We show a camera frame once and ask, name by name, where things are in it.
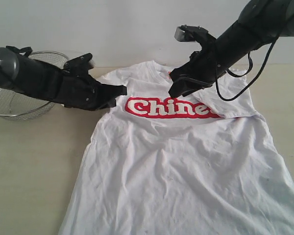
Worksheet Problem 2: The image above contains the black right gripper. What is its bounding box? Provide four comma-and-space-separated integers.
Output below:
169, 48, 225, 98

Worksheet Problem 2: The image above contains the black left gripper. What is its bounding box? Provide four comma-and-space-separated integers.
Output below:
56, 75, 127, 111

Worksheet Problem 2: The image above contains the white t-shirt red logo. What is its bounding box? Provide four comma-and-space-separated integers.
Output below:
59, 61, 294, 235

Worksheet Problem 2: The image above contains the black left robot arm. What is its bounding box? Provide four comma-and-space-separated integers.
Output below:
0, 46, 127, 111

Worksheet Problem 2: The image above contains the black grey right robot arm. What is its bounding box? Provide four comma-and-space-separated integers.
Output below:
169, 0, 294, 98

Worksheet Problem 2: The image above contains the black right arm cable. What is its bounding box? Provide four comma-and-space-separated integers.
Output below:
214, 36, 280, 101

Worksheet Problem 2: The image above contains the metal mesh strainer bowl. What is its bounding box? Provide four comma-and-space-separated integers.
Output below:
0, 51, 69, 120

